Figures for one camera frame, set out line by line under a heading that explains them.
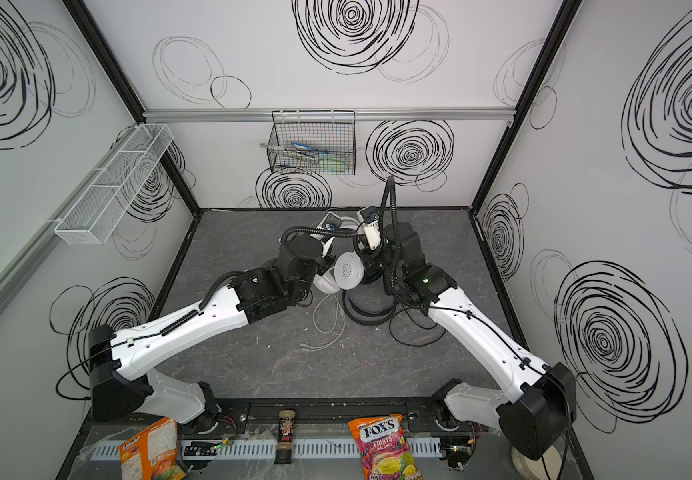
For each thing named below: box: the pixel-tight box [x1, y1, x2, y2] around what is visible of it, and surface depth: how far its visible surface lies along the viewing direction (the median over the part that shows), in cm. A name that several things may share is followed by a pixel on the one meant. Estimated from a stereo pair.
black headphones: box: [342, 265, 397, 327], surface depth 93 cm
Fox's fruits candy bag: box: [348, 414, 423, 480], surface depth 68 cm
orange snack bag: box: [117, 417, 186, 480], surface depth 68 cm
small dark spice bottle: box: [274, 409, 296, 465], surface depth 70 cm
